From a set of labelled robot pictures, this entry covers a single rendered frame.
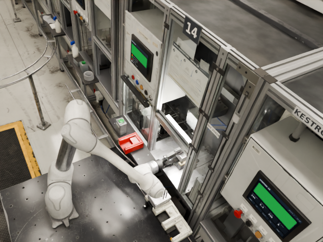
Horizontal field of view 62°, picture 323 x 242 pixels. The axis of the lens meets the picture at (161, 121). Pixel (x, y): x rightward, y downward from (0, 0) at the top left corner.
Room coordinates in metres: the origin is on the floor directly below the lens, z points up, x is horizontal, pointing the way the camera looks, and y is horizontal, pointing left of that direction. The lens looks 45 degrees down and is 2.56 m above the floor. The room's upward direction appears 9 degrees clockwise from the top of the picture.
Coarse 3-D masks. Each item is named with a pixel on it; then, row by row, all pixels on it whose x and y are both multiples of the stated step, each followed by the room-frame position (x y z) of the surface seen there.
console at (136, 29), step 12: (132, 12) 1.63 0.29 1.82; (132, 24) 1.55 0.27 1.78; (144, 24) 1.50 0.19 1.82; (132, 36) 1.52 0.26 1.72; (144, 36) 1.43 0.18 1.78; (156, 36) 1.38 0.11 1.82; (144, 48) 1.40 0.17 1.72; (156, 48) 1.33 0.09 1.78; (156, 60) 1.32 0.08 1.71; (132, 72) 1.52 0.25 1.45; (156, 72) 1.31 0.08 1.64; (144, 84) 1.40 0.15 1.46; (156, 84) 1.30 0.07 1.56
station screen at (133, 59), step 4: (132, 40) 1.49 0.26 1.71; (136, 44) 1.46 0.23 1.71; (140, 48) 1.41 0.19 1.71; (140, 52) 1.41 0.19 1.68; (144, 52) 1.38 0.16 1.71; (132, 56) 1.49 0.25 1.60; (144, 56) 1.38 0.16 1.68; (148, 56) 1.34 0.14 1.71; (132, 60) 1.48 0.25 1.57; (136, 60) 1.45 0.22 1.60; (136, 64) 1.44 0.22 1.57; (140, 64) 1.40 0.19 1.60; (140, 68) 1.40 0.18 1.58; (144, 68) 1.37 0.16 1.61; (140, 72) 1.40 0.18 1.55; (144, 72) 1.36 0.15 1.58; (144, 76) 1.36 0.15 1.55
